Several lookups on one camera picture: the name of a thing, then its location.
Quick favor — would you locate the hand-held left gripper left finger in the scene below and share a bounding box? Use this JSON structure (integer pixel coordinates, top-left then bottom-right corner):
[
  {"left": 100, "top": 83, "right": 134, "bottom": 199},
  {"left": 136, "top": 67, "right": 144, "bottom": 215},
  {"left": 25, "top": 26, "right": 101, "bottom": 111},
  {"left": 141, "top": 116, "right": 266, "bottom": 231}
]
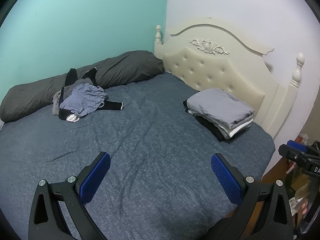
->
[{"left": 29, "top": 152, "right": 111, "bottom": 240}]

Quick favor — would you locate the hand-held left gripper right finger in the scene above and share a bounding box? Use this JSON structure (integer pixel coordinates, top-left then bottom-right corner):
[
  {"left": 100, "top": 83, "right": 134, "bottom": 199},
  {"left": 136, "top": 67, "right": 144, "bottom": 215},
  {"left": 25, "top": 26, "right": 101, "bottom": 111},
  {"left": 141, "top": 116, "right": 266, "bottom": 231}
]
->
[{"left": 211, "top": 153, "right": 294, "bottom": 240}]

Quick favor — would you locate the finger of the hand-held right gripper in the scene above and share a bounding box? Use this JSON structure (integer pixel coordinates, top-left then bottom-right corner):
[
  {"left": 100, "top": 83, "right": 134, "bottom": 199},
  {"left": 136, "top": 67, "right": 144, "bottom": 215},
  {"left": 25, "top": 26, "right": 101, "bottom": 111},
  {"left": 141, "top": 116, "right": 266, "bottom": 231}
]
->
[
  {"left": 287, "top": 140, "right": 308, "bottom": 153},
  {"left": 278, "top": 144, "right": 304, "bottom": 161}
]

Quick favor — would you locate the lilac grey jacket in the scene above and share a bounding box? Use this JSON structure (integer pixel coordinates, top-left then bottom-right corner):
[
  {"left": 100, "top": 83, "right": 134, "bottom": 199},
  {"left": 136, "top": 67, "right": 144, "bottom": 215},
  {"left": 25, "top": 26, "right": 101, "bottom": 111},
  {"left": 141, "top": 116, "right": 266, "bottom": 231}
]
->
[{"left": 186, "top": 88, "right": 255, "bottom": 128}]

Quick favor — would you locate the pile of unfolded clothes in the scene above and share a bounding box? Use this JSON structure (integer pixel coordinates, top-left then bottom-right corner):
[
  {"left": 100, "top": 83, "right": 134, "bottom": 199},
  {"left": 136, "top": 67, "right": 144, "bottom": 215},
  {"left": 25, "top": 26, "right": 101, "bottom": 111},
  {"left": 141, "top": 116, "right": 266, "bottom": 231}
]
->
[{"left": 58, "top": 67, "right": 99, "bottom": 120}]

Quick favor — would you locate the person's right hand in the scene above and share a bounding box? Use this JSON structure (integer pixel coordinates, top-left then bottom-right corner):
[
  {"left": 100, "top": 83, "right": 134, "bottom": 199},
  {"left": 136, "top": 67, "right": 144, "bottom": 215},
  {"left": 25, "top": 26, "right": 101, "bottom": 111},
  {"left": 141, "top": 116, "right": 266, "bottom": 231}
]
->
[{"left": 293, "top": 182, "right": 312, "bottom": 216}]

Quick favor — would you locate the folded beige garment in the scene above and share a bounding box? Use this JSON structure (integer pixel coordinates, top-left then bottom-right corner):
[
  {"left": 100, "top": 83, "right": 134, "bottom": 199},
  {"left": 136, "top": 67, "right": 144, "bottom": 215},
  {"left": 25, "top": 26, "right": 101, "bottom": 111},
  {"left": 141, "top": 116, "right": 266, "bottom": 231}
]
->
[{"left": 217, "top": 119, "right": 254, "bottom": 139}]

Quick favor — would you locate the folded black garment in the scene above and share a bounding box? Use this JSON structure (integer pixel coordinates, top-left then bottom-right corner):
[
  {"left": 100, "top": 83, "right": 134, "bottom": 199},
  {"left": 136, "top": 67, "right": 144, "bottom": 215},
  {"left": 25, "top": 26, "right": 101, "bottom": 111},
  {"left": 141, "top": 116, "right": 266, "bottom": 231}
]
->
[{"left": 183, "top": 100, "right": 227, "bottom": 142}]

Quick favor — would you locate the bed with blue sheet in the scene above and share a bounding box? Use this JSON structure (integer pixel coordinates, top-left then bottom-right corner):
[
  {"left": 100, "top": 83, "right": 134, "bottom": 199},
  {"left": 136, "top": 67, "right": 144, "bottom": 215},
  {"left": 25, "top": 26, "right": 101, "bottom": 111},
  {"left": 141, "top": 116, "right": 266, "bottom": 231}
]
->
[{"left": 0, "top": 72, "right": 275, "bottom": 240}]

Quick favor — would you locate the black white-striped long sock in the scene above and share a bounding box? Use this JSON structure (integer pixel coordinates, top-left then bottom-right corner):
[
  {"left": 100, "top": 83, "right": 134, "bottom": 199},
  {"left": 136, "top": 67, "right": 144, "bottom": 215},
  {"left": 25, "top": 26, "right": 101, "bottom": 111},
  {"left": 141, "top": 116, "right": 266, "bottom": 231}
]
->
[{"left": 99, "top": 99, "right": 125, "bottom": 111}]

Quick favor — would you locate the grey garment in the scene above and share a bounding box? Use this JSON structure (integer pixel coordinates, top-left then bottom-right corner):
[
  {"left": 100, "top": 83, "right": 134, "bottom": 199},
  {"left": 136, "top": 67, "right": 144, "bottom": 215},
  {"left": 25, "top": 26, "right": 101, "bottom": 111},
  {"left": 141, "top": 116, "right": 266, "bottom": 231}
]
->
[{"left": 52, "top": 79, "right": 93, "bottom": 117}]

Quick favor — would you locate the cream tufted headboard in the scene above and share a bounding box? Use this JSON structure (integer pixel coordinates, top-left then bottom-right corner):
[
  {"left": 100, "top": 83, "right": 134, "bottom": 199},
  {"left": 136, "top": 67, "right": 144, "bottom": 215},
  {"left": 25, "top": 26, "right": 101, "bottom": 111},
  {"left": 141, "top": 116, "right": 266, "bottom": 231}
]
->
[{"left": 154, "top": 17, "right": 305, "bottom": 140}]

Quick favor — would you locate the dark grey long pillow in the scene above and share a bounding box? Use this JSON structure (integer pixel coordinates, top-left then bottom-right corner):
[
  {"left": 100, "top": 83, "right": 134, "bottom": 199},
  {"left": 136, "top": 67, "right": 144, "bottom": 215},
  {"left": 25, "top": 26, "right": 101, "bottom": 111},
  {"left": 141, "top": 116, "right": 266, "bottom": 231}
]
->
[{"left": 0, "top": 51, "right": 165, "bottom": 123}]

